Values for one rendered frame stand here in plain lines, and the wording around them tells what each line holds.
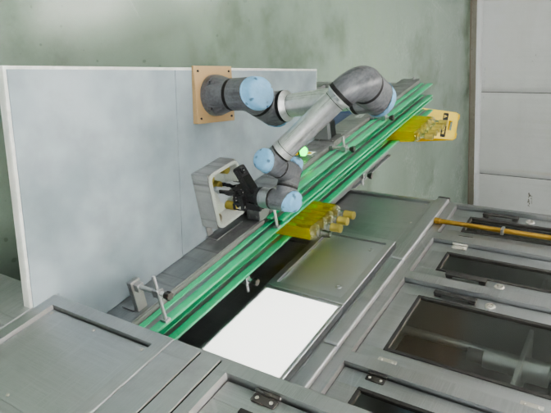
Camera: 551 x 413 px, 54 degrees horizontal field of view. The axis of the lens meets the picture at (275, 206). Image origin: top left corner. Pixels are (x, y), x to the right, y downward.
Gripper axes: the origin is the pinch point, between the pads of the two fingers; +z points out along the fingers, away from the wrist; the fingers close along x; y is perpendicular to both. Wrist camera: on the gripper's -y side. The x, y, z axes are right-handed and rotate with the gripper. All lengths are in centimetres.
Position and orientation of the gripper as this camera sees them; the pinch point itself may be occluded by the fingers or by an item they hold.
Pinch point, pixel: (218, 185)
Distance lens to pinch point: 207.7
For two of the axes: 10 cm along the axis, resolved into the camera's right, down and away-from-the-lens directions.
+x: 5.5, -4.2, 7.2
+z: -8.2, -1.4, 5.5
